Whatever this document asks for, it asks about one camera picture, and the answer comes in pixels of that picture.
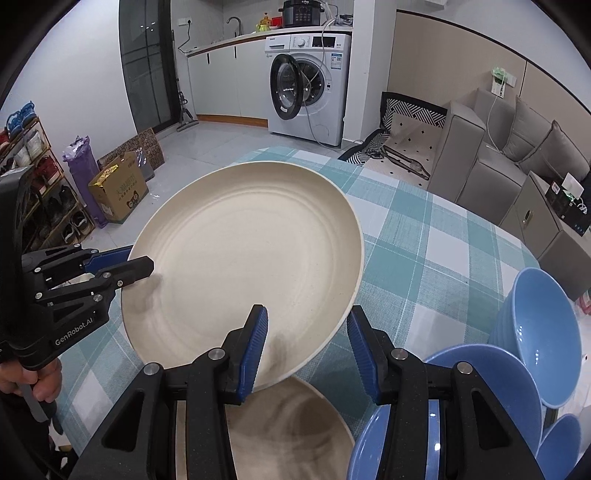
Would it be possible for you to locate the beige plate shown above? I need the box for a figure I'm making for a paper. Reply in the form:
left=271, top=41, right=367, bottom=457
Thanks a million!
left=175, top=376, right=355, bottom=480
left=121, top=161, right=365, bottom=392

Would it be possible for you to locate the upright vacuum cleaner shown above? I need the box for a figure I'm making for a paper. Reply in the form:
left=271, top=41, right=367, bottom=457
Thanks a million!
left=172, top=34, right=199, bottom=134

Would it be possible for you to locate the purple plastic bag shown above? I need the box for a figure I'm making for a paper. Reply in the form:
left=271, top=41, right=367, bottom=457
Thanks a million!
left=63, top=135, right=109, bottom=229

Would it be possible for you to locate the black pressure cooker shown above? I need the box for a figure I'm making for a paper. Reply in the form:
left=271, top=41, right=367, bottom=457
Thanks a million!
left=281, top=0, right=322, bottom=27

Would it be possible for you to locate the yellow cardboard box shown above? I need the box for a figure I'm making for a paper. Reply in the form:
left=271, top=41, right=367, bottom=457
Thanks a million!
left=88, top=151, right=149, bottom=224

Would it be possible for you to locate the white charging cable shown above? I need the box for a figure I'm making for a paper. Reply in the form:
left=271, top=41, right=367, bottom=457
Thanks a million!
left=482, top=92, right=505, bottom=154

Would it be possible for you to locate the white washing machine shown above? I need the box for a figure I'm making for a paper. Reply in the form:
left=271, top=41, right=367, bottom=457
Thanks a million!
left=264, top=30, right=352, bottom=147

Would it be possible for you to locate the light blue bowl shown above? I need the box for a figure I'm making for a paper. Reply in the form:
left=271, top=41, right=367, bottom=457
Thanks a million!
left=488, top=268, right=583, bottom=409

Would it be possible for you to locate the grey side cabinet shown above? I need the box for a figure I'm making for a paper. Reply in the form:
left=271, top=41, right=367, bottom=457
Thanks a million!
left=496, top=171, right=591, bottom=301

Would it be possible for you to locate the white tissue box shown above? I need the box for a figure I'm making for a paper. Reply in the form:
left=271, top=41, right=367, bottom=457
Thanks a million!
left=561, top=173, right=587, bottom=195

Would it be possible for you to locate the grey sofa cushion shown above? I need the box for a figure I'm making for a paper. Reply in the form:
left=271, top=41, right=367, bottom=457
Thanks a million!
left=501, top=96, right=555, bottom=162
left=517, top=120, right=591, bottom=185

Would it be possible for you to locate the dark blue bowl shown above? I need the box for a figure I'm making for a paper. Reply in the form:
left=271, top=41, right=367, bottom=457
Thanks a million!
left=346, top=344, right=543, bottom=480

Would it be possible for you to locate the teal checkered tablecloth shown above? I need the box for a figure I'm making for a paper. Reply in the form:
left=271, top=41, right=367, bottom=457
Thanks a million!
left=55, top=145, right=541, bottom=480

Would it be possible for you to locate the white kitchen base cabinet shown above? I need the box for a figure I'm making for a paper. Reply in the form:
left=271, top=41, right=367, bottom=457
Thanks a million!
left=187, top=32, right=269, bottom=127

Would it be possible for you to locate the person's left hand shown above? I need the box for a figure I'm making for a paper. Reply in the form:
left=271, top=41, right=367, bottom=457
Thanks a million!
left=0, top=357, right=63, bottom=402

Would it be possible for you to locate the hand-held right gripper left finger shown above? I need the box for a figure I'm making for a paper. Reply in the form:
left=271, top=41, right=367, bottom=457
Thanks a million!
left=69, top=304, right=269, bottom=480

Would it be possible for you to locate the grey sofa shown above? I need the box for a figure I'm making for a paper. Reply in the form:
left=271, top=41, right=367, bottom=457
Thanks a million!
left=427, top=88, right=591, bottom=222

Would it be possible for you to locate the wooden shoe rack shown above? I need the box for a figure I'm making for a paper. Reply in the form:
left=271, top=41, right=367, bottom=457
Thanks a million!
left=0, top=102, right=95, bottom=252

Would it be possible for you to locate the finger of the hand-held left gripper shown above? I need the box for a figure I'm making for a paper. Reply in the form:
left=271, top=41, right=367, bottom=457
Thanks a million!
left=32, top=257, right=155, bottom=308
left=22, top=246, right=134, bottom=283

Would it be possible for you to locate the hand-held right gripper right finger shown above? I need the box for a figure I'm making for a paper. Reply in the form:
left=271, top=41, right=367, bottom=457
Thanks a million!
left=346, top=305, right=546, bottom=480

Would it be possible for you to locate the dark glass door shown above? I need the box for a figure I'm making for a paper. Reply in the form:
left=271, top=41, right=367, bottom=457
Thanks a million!
left=119, top=0, right=178, bottom=134

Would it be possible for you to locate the black box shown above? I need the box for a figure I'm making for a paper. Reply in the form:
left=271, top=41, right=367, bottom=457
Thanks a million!
left=545, top=180, right=591, bottom=236

